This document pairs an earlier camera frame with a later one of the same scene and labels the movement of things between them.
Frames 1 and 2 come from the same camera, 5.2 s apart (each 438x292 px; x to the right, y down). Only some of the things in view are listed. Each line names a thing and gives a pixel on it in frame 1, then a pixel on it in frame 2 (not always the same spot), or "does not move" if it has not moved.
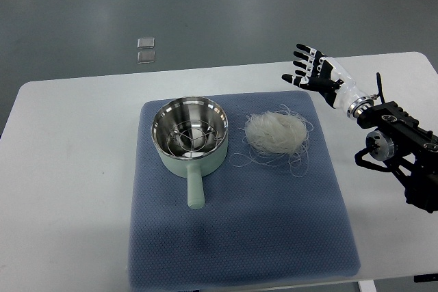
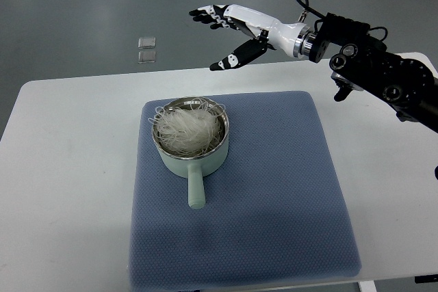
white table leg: x=367 y=286 does not move
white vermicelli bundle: x=279 y=136 → x=193 y=131
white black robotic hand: x=326 y=75 → x=294 y=39
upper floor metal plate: x=144 y=43 does not move
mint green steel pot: x=189 y=136 does not move
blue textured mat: x=265 y=220 does not move
